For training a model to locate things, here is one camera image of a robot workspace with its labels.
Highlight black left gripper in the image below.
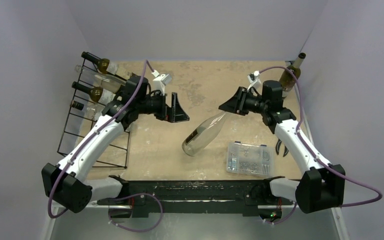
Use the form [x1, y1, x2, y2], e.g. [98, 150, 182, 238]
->
[136, 90, 189, 123]

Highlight tall clear glass bottle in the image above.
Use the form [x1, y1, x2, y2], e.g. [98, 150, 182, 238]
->
[181, 111, 229, 157]

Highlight clear glass black-label bottle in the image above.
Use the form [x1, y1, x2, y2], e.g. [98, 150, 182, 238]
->
[74, 65, 126, 94]

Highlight dark open-neck wine bottle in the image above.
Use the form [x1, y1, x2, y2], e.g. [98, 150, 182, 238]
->
[71, 81, 115, 105]

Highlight clear square bottle gold cap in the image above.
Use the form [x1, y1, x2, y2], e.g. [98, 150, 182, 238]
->
[70, 100, 104, 121]

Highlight dark green labelled wine bottle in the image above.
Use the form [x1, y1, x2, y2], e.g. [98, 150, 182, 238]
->
[81, 51, 137, 80]

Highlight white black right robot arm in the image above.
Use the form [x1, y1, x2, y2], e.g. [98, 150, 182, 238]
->
[218, 80, 345, 214]

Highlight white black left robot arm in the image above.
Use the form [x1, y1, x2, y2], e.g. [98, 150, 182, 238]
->
[41, 74, 190, 218]

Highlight clear plastic screw box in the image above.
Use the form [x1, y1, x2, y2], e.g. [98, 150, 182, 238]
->
[226, 141, 275, 177]

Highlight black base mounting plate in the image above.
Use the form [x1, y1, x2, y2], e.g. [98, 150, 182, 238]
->
[97, 179, 292, 218]

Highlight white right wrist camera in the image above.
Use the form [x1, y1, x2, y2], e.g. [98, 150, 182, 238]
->
[247, 70, 262, 91]

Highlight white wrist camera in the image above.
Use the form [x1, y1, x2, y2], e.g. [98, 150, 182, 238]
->
[247, 70, 262, 91]
[152, 70, 172, 95]

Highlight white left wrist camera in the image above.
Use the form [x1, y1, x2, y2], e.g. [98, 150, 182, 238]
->
[152, 70, 172, 95]

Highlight black handled pliers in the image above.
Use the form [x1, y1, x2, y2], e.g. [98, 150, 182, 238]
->
[275, 139, 290, 158]

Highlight black wire wine rack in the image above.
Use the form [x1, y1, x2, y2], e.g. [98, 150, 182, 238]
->
[56, 58, 132, 170]

